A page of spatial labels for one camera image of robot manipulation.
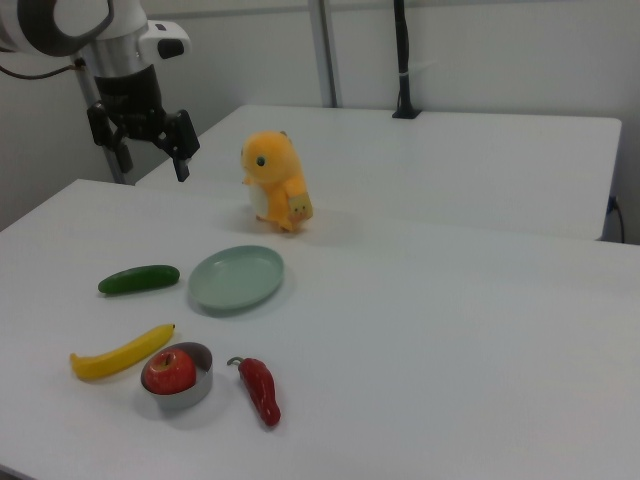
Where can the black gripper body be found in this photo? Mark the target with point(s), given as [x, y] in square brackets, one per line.
[132, 105]

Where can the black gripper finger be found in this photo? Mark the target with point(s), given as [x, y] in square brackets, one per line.
[111, 135]
[181, 142]

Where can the red apple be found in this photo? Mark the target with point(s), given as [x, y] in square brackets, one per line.
[170, 374]

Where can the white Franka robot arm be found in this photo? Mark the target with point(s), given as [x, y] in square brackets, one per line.
[20, 25]

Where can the grey bowl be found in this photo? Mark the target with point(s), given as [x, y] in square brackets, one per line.
[201, 387]

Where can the orange hamster plush toy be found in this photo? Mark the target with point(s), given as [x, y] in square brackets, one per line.
[272, 175]

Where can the green cucumber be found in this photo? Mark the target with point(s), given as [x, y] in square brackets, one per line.
[137, 280]

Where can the pale green plate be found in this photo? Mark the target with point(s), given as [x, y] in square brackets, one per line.
[235, 280]

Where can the yellow banana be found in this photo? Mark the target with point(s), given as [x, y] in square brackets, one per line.
[120, 356]

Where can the red chili pepper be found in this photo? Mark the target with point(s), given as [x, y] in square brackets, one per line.
[257, 390]

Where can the aluminium frame post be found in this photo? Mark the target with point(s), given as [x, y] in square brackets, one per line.
[116, 179]

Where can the grey partition post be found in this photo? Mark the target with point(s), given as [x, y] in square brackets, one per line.
[325, 50]

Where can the black camera stand pole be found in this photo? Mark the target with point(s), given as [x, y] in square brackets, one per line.
[403, 50]

